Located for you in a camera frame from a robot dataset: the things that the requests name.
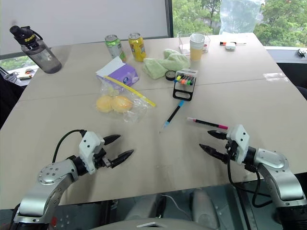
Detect purple tissue pack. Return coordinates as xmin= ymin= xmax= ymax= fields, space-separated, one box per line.
xmin=95 ymin=56 xmax=140 ymax=88

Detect green towel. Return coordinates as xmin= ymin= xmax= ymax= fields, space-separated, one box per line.
xmin=142 ymin=48 xmax=191 ymax=81

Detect round yellow bread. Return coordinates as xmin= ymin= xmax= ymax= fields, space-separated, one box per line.
xmin=111 ymin=95 xmax=133 ymax=113
xmin=95 ymin=94 xmax=114 ymax=113

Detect clear zip bag yellow seal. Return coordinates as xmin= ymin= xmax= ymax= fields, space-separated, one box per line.
xmin=95 ymin=75 xmax=157 ymax=124

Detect silver robot leg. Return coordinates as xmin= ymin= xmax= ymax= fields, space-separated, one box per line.
xmin=190 ymin=188 xmax=220 ymax=230

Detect yellow drink can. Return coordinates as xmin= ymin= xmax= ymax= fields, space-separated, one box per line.
xmin=128 ymin=32 xmax=147 ymax=63

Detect white yellow paper cup stack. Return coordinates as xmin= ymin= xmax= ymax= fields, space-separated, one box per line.
xmin=189 ymin=33 xmax=208 ymax=62

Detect clear plastic bag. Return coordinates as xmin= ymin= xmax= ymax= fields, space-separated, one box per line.
xmin=218 ymin=0 xmax=262 ymax=35

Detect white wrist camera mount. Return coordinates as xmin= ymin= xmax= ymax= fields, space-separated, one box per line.
xmin=225 ymin=124 xmax=250 ymax=165
xmin=78 ymin=131 xmax=106 ymax=175

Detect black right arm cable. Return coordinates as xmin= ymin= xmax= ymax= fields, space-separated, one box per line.
xmin=226 ymin=158 xmax=272 ymax=208

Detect green drink can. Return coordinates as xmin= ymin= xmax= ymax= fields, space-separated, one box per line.
xmin=105 ymin=34 xmax=127 ymax=63

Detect black pen with blue cap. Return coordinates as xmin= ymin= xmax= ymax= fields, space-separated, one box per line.
xmin=159 ymin=100 xmax=186 ymax=134

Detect dark sports water bottle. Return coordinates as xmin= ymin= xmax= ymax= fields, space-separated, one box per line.
xmin=9 ymin=24 xmax=63 ymax=74

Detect black highlighter marker set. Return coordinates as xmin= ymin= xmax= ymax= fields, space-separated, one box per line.
xmin=172 ymin=68 xmax=199 ymax=102

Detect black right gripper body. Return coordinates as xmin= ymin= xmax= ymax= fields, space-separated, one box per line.
xmin=224 ymin=138 xmax=238 ymax=161

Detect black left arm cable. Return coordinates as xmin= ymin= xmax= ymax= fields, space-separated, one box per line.
xmin=52 ymin=129 xmax=86 ymax=164

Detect white cable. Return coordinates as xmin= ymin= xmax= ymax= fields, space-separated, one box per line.
xmin=161 ymin=194 xmax=193 ymax=217

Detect clear plastic container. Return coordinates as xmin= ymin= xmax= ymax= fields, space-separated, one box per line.
xmin=177 ymin=31 xmax=212 ymax=56

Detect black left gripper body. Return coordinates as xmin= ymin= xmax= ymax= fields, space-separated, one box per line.
xmin=93 ymin=143 xmax=114 ymax=170

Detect black tape roll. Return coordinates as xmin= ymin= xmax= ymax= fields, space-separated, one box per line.
xmin=165 ymin=69 xmax=177 ymax=81

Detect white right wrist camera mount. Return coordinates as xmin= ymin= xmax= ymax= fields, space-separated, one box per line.
xmin=225 ymin=124 xmax=250 ymax=165

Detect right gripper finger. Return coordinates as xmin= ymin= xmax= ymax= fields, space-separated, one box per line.
xmin=207 ymin=130 xmax=228 ymax=141
xmin=199 ymin=143 xmax=228 ymax=164

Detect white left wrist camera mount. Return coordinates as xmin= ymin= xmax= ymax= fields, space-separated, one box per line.
xmin=78 ymin=131 xmax=106 ymax=175

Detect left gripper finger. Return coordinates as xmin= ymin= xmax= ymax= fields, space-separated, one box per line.
xmin=110 ymin=149 xmax=135 ymax=169
xmin=103 ymin=134 xmax=122 ymax=146

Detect black pen with pink cap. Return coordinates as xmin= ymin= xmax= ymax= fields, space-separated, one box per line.
xmin=187 ymin=116 xmax=229 ymax=131

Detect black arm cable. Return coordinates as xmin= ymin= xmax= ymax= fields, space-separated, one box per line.
xmin=226 ymin=158 xmax=272 ymax=208
xmin=52 ymin=129 xmax=86 ymax=164

